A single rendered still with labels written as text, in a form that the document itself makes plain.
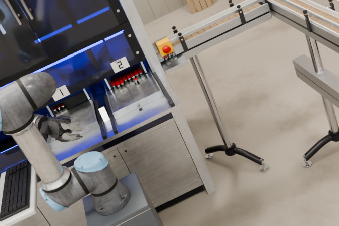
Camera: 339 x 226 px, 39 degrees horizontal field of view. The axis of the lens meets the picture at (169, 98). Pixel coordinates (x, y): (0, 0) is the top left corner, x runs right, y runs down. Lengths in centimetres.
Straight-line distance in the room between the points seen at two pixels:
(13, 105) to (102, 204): 55
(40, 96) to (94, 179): 41
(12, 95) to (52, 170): 33
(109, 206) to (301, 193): 127
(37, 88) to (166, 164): 136
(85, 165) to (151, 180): 107
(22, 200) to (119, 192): 52
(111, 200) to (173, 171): 101
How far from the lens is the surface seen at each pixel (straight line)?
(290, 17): 255
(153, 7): 610
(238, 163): 312
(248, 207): 281
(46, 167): 173
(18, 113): 159
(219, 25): 265
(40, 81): 159
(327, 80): 261
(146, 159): 274
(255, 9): 270
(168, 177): 284
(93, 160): 181
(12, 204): 225
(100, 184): 183
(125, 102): 238
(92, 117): 241
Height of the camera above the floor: 191
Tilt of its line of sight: 27 degrees down
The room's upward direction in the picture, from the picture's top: 24 degrees counter-clockwise
